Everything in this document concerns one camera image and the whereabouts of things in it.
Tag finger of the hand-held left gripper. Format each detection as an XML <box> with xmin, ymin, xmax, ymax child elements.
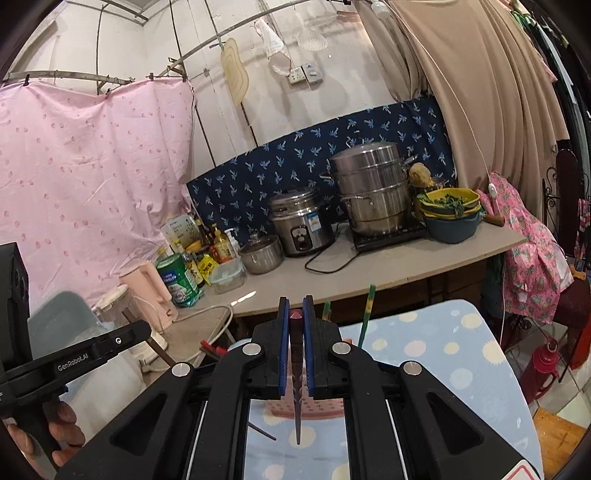
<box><xmin>106</xmin><ymin>320</ymin><xmax>153</xmax><ymax>360</ymax></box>

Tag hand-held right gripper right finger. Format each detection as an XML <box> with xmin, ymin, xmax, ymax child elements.
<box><xmin>302</xmin><ymin>295</ymin><xmax>533</xmax><ymax>480</ymax></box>

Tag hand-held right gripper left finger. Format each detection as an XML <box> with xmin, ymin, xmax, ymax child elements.
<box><xmin>55</xmin><ymin>298</ymin><xmax>291</xmax><ymax>480</ymax></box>

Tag pink perforated utensil basket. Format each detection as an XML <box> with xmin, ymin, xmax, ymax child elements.
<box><xmin>265</xmin><ymin>339</ymin><xmax>356</xmax><ymax>419</ymax></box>

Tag maroon chopstick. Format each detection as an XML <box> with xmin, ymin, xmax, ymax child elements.
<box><xmin>289</xmin><ymin>310</ymin><xmax>306</xmax><ymax>445</ymax></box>

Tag green chopstick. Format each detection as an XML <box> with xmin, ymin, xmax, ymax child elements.
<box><xmin>358</xmin><ymin>285</ymin><xmax>376</xmax><ymax>348</ymax></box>

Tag brown gold-band chopstick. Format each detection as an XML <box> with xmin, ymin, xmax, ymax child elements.
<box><xmin>248</xmin><ymin>419</ymin><xmax>278</xmax><ymax>442</ymax></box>

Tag person's left hand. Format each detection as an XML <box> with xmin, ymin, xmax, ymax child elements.
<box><xmin>7</xmin><ymin>400</ymin><xmax>86</xmax><ymax>472</ymax></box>

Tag pink electric kettle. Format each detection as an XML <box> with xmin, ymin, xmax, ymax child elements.
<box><xmin>119</xmin><ymin>261</ymin><xmax>180</xmax><ymax>332</ymax></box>

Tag white plastic tub blue rim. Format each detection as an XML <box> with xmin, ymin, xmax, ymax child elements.
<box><xmin>27</xmin><ymin>290</ymin><xmax>149</xmax><ymax>432</ymax></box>

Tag green can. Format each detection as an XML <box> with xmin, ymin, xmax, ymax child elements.
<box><xmin>156</xmin><ymin>253</ymin><xmax>200</xmax><ymax>309</ymax></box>

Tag glass food container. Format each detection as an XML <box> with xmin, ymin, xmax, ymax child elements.
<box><xmin>209</xmin><ymin>258</ymin><xmax>245</xmax><ymax>295</ymax></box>

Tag small steel pot with lid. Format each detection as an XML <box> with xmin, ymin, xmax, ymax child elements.
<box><xmin>239</xmin><ymin>233</ymin><xmax>284</xmax><ymax>275</ymax></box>

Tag wood grain counter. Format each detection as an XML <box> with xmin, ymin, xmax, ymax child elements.
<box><xmin>139</xmin><ymin>225</ymin><xmax>528</xmax><ymax>370</ymax></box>

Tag white labelled jug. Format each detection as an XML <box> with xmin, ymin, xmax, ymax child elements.
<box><xmin>160</xmin><ymin>215</ymin><xmax>200</xmax><ymax>256</ymax></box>

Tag yellow liquid bottle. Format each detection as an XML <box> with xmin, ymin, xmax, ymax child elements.
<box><xmin>213</xmin><ymin>229</ymin><xmax>235</xmax><ymax>263</ymax></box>

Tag steel rice cooker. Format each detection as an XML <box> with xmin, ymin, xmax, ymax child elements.
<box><xmin>269</xmin><ymin>187</ymin><xmax>337</xmax><ymax>258</ymax></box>

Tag blue dotted tablecloth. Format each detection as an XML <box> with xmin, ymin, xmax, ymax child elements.
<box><xmin>228</xmin><ymin>299</ymin><xmax>543</xmax><ymax>480</ymax></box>

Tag black induction cooker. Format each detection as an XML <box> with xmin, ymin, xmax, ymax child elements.
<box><xmin>348</xmin><ymin>222</ymin><xmax>432</xmax><ymax>254</ymax></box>

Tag pink dotted curtain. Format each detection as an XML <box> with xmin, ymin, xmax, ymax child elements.
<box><xmin>0</xmin><ymin>76</ymin><xmax>199</xmax><ymax>315</ymax></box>

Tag large steel steamer pot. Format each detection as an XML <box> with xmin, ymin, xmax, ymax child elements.
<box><xmin>321</xmin><ymin>142</ymin><xmax>419</xmax><ymax>237</ymax></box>

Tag blue plastic basin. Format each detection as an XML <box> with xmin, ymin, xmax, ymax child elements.
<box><xmin>422</xmin><ymin>210</ymin><xmax>483</xmax><ymax>244</ymax></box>

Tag navy leaf print cloth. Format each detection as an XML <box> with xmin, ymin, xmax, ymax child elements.
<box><xmin>186</xmin><ymin>95</ymin><xmax>458</xmax><ymax>245</ymax></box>

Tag yellow green plastic bowl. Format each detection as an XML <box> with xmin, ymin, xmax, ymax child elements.
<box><xmin>417</xmin><ymin>187</ymin><xmax>481</xmax><ymax>216</ymax></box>

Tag brown fibrous lump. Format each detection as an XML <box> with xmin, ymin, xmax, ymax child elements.
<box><xmin>409</xmin><ymin>162</ymin><xmax>432</xmax><ymax>188</ymax></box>

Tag red thermos bottle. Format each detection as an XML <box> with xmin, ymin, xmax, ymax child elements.
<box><xmin>519</xmin><ymin>337</ymin><xmax>559</xmax><ymax>404</ymax></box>

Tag pink floral garment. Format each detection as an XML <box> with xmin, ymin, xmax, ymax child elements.
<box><xmin>475</xmin><ymin>173</ymin><xmax>575</xmax><ymax>324</ymax></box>

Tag hanging beige board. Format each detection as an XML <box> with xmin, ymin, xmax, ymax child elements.
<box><xmin>221</xmin><ymin>38</ymin><xmax>250</xmax><ymax>108</ymax></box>

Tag white mesh skimmer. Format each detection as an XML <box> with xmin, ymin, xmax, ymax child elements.
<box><xmin>297</xmin><ymin>18</ymin><xmax>329</xmax><ymax>51</ymax></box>

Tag beige curtain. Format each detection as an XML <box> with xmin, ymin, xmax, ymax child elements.
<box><xmin>358</xmin><ymin>0</ymin><xmax>571</xmax><ymax>195</ymax></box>

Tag row of hanging clothes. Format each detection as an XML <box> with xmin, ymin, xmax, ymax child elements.
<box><xmin>508</xmin><ymin>0</ymin><xmax>591</xmax><ymax>153</ymax></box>

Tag curved metal curtain rail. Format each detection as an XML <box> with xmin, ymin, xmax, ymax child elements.
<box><xmin>2</xmin><ymin>0</ymin><xmax>324</xmax><ymax>93</ymax></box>

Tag white cord switch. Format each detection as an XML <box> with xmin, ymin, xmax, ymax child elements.
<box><xmin>394</xmin><ymin>0</ymin><xmax>502</xmax><ymax>200</ymax></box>

